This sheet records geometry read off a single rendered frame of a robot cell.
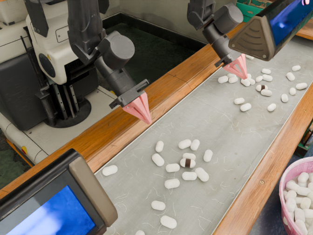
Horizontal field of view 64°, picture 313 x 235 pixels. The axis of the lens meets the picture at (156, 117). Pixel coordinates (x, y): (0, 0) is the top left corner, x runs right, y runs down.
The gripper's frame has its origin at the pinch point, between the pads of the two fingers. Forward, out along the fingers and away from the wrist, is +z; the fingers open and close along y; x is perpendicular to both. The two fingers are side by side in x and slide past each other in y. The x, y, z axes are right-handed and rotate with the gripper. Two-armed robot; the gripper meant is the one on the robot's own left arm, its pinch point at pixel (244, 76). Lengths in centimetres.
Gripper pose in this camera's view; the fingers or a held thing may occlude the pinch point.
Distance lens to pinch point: 86.8
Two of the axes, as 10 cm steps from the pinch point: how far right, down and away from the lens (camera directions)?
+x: -4.8, 2.9, 8.3
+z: 6.0, 8.0, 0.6
